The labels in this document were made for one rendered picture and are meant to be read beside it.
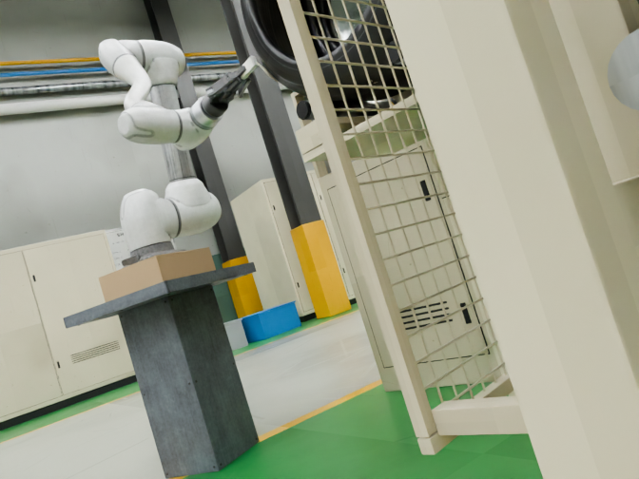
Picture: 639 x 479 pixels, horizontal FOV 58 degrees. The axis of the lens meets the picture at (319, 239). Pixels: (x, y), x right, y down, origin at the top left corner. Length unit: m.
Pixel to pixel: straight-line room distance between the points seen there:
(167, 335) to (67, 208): 7.49
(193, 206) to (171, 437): 0.84
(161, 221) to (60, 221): 7.25
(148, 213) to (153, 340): 0.45
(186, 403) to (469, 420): 1.53
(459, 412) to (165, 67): 1.94
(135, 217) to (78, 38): 8.55
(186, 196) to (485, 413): 1.77
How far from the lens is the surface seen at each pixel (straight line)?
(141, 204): 2.17
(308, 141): 1.36
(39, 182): 9.53
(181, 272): 2.06
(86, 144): 9.82
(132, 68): 2.19
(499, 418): 0.62
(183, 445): 2.14
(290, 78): 1.41
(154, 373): 2.14
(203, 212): 2.26
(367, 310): 2.29
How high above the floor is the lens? 0.52
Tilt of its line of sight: 4 degrees up
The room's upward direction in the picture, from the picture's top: 17 degrees counter-clockwise
